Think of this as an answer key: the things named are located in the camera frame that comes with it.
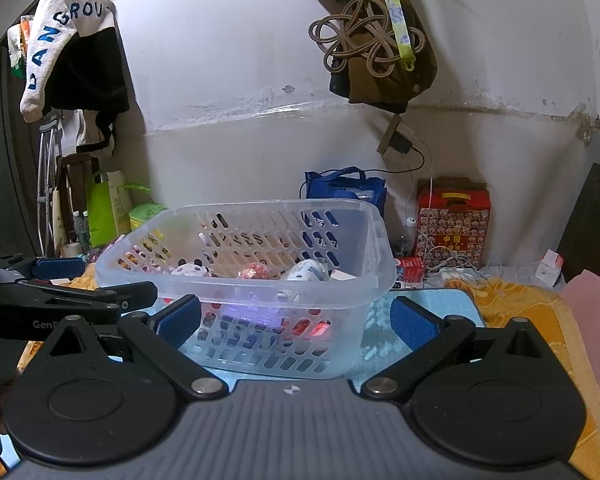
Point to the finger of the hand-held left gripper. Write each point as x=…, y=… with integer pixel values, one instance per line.
x=57, y=267
x=130, y=294

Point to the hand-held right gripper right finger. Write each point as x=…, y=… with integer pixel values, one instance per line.
x=412, y=322

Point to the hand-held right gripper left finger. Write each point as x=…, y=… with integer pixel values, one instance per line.
x=180, y=317

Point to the white plush toy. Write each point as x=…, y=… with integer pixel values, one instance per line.
x=190, y=270

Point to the purple cardboard box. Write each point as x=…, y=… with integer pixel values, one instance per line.
x=250, y=321

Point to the clear plastic basket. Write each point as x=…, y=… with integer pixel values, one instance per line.
x=360, y=260

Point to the clear strawberry jelly packet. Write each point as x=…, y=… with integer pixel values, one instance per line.
x=307, y=271

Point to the small red box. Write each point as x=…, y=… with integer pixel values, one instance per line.
x=410, y=270

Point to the green paper bag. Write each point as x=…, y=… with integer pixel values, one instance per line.
x=100, y=210

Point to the green tin box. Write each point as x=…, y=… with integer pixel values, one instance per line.
x=145, y=217

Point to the metal crutch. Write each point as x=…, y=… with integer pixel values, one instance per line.
x=42, y=185

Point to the orange-red wrapped item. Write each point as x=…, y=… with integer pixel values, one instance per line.
x=252, y=271

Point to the clear plastic bottle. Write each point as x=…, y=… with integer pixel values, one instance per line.
x=410, y=232

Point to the red wrapped packet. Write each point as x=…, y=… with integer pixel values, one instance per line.
x=319, y=331

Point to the red printed box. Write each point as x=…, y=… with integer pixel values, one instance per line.
x=455, y=225

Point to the orange blanket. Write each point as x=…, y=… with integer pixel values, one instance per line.
x=520, y=305

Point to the dark cabinet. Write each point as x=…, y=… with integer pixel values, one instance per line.
x=5, y=160

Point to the small white box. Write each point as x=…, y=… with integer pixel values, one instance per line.
x=549, y=270

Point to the blue shopping bag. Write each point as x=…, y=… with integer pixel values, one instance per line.
x=340, y=192

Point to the white and black hanging garment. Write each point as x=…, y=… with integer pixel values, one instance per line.
x=80, y=70

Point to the dark wooden headboard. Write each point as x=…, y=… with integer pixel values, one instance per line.
x=590, y=220

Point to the white printed hanging bag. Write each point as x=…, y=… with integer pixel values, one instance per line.
x=17, y=45

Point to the brown hanging bag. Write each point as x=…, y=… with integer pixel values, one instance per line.
x=380, y=85

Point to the black wall charger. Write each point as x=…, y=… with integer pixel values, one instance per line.
x=402, y=144

